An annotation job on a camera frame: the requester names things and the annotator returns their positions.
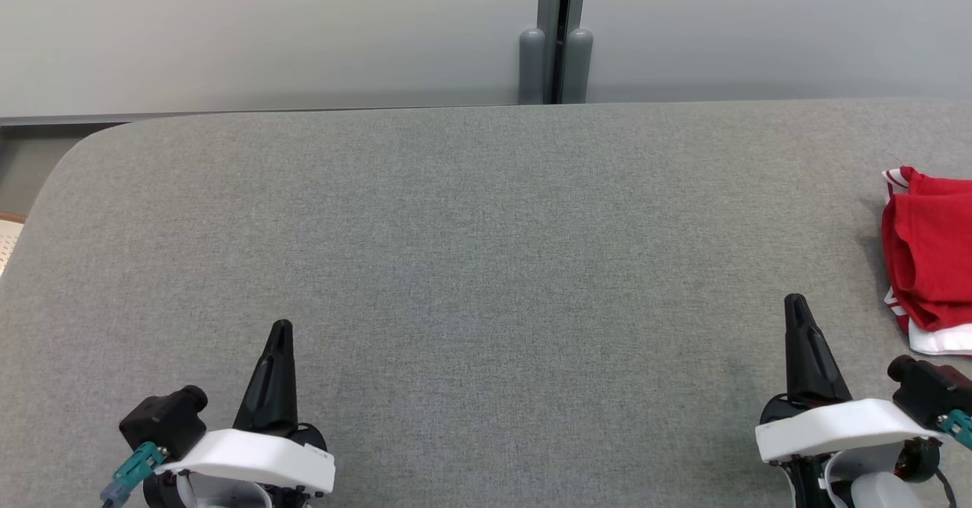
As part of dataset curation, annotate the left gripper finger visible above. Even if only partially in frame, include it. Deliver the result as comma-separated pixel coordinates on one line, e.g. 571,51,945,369
232,319,300,437

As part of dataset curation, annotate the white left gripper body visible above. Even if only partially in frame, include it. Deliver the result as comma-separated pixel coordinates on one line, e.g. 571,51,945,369
154,423,336,495

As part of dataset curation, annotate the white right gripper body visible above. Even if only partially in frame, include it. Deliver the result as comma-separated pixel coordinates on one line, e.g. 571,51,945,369
755,394,948,464

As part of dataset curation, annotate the red Bulls 23 jersey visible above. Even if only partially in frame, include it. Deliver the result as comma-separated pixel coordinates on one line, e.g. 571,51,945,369
881,193,972,357

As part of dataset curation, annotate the grey wall partition post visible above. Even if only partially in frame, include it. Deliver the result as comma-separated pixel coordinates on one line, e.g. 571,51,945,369
519,0,593,105

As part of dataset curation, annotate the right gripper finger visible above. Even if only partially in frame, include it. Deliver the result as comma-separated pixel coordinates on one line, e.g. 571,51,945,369
784,292,854,407

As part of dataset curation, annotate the right camera cable teal plug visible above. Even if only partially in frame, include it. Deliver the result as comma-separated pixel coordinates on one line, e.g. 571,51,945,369
936,409,972,452

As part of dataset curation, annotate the white perforated laundry basket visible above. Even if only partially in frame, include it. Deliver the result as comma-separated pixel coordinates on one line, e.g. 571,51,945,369
0,212,27,277

